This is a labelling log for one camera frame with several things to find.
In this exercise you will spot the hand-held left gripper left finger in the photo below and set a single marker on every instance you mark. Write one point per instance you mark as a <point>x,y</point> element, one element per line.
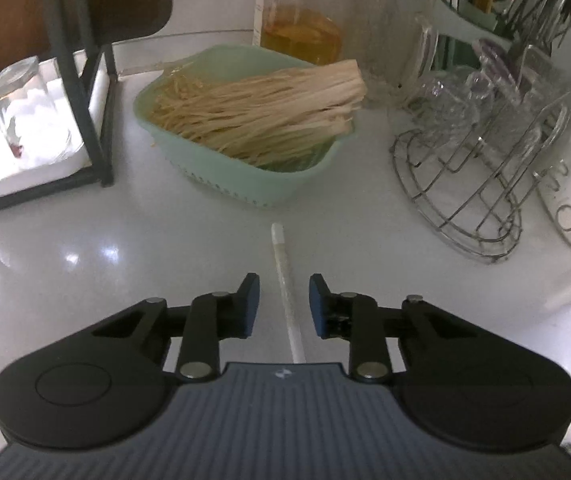
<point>249,310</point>

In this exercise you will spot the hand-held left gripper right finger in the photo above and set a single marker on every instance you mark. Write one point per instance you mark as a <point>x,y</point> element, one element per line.
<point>319,310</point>

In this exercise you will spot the green plastic basket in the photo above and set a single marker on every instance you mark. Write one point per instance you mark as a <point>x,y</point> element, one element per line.
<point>225,185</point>

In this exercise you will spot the dried flat beancurd strips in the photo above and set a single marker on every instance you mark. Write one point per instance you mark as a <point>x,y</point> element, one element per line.
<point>275,110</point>

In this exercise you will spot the dried thin noodles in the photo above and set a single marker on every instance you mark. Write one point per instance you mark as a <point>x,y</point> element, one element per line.
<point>175,105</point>

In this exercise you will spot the clear glass cup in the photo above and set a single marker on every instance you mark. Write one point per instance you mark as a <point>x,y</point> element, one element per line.
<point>445,105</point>

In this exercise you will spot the white drip tray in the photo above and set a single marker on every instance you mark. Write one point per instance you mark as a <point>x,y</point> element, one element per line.
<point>40,170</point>

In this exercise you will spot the black metal dish rack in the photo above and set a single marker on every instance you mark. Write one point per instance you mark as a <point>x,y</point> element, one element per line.
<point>85,90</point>

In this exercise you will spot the plastic jar red lid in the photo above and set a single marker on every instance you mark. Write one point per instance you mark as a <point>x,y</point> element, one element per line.
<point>305,35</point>

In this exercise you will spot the clear glass jug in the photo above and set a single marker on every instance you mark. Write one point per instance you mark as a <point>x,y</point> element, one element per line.
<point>390,35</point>

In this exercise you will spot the clear drinking glass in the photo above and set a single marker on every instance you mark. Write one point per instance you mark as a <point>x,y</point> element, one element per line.
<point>25,105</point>

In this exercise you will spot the purple lid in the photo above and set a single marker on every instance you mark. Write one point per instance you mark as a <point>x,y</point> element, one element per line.
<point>498,60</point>

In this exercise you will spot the green white utensil caddy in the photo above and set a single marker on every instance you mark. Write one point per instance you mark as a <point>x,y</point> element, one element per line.
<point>458,20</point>

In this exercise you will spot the tall textured glass pitcher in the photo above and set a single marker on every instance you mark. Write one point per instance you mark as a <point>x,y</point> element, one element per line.
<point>540,75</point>

